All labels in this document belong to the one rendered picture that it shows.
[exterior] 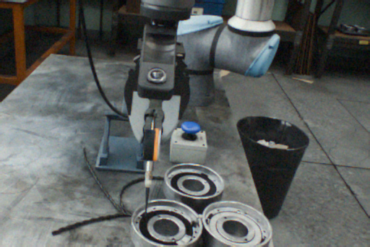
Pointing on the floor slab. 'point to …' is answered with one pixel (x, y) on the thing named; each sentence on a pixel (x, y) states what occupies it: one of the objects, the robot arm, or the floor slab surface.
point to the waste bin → (272, 157)
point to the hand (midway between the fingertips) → (151, 139)
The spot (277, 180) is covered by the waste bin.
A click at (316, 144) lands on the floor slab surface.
